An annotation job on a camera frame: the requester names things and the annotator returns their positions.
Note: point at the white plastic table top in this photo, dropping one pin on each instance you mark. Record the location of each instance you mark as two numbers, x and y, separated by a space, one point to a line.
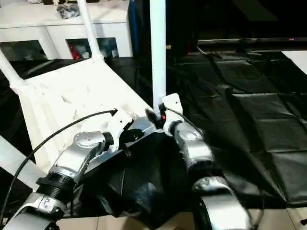
72 95

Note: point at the small white jar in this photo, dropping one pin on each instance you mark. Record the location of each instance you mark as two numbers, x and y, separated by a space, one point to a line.
114 52
85 54

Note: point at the black work mat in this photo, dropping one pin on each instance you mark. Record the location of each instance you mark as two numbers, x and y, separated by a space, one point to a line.
239 107

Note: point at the black cabinet with yellow label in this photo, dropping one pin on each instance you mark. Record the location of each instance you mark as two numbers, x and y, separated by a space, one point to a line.
182 24

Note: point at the red package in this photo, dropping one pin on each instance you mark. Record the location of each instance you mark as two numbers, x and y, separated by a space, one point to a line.
74 51

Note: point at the black covered bench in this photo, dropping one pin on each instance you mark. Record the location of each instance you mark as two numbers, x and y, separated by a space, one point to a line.
251 40

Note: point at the white cabinet with glass doors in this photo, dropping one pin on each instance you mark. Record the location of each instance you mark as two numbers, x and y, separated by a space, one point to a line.
36 31

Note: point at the white flat board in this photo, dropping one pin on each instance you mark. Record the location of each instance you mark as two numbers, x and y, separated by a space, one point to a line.
296 62

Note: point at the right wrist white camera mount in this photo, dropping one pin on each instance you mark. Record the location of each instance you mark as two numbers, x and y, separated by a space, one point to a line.
173 104

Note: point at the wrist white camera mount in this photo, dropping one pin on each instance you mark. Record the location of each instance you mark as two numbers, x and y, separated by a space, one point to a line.
120 124
173 104

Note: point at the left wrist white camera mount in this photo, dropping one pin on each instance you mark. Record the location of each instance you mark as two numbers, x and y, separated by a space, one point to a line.
120 124

